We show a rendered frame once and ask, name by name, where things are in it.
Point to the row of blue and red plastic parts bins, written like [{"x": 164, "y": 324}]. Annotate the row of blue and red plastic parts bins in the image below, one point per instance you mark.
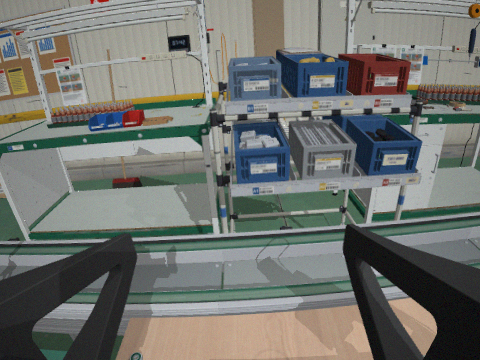
[{"x": 113, "y": 120}]

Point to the green and grey conveyor belt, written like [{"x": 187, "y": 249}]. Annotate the green and grey conveyor belt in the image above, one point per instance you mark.
[{"x": 305, "y": 257}]

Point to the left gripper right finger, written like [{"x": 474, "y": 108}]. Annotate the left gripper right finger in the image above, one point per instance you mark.
[{"x": 449, "y": 290}]

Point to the grey metal shelf rack with plastic storage bins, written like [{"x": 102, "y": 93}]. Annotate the grey metal shelf rack with plastic storage bins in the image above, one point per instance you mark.
[{"x": 262, "y": 102}]

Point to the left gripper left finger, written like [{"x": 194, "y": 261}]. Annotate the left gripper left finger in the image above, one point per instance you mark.
[{"x": 27, "y": 297}]

